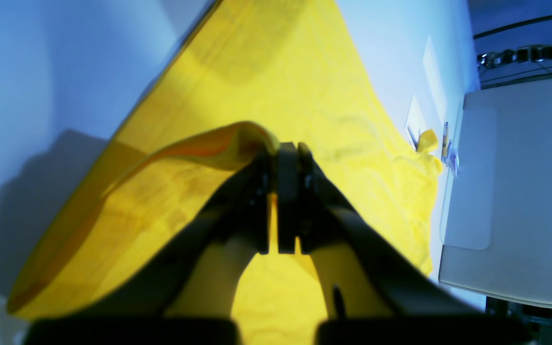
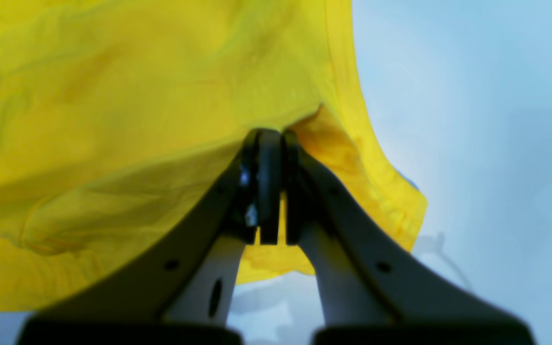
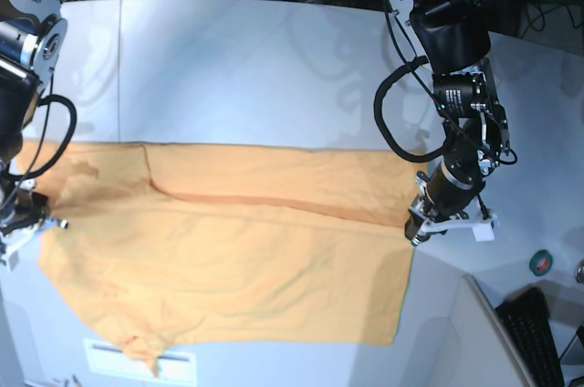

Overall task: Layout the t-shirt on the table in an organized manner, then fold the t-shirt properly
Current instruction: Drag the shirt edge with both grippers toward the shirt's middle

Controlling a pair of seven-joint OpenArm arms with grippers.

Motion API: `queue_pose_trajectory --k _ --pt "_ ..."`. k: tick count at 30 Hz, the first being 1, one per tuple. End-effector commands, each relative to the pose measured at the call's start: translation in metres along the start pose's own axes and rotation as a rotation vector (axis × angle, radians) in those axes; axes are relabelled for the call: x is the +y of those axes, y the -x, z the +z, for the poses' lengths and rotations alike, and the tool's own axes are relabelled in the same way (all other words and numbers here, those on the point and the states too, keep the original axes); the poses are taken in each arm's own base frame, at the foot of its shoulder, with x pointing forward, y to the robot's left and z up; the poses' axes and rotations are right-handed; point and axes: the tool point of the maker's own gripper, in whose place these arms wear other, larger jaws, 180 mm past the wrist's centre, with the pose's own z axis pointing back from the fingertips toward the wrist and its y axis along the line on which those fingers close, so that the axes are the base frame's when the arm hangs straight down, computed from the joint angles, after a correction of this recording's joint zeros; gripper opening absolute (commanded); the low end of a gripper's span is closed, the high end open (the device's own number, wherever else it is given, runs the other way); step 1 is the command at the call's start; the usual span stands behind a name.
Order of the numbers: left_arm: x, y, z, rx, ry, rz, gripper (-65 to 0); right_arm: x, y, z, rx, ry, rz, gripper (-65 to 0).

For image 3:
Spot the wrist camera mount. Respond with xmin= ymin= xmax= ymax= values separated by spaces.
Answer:
xmin=412 ymin=213 xmax=499 ymax=246
xmin=1 ymin=218 xmax=50 ymax=272

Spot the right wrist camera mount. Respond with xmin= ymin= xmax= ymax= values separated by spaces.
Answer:
xmin=1 ymin=218 xmax=50 ymax=272

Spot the white recessed table hatch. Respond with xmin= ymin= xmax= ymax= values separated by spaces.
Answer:
xmin=83 ymin=339 xmax=198 ymax=386

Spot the orange yellow t-shirt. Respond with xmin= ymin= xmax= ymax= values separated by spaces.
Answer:
xmin=36 ymin=143 xmax=417 ymax=367

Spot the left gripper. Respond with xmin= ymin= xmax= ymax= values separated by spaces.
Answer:
xmin=404 ymin=162 xmax=492 ymax=246

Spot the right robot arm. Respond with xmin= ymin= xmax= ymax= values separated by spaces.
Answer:
xmin=1 ymin=0 xmax=78 ymax=236

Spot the white partition panel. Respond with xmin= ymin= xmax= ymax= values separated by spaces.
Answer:
xmin=350 ymin=245 xmax=536 ymax=387

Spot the black computer keyboard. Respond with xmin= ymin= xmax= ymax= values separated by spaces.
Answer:
xmin=495 ymin=287 xmax=564 ymax=387

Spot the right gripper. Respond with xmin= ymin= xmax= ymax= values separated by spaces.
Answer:
xmin=1 ymin=190 xmax=68 ymax=235

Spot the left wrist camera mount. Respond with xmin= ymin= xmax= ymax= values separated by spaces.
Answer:
xmin=412 ymin=213 xmax=499 ymax=246

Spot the silver round knob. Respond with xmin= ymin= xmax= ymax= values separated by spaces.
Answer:
xmin=574 ymin=260 xmax=584 ymax=284

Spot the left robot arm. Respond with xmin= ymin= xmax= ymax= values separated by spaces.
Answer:
xmin=373 ymin=0 xmax=518 ymax=246

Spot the green tape roll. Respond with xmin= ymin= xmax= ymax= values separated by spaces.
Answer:
xmin=528 ymin=249 xmax=553 ymax=277

